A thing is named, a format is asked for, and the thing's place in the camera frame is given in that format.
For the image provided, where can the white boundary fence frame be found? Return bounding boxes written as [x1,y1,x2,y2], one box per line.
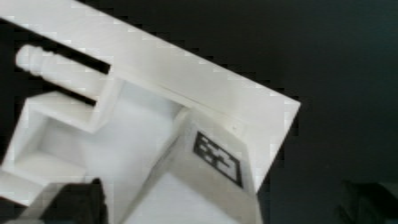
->
[0,0,300,183]

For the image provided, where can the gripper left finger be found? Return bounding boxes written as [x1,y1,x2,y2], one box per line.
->
[23,179,108,224]

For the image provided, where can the white chair seat part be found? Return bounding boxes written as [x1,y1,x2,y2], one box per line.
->
[0,45,181,224]

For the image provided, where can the white chair leg with tag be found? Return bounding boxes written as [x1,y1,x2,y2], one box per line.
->
[121,109,264,224]

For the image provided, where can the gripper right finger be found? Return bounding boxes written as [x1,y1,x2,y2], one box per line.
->
[336,181,398,224]

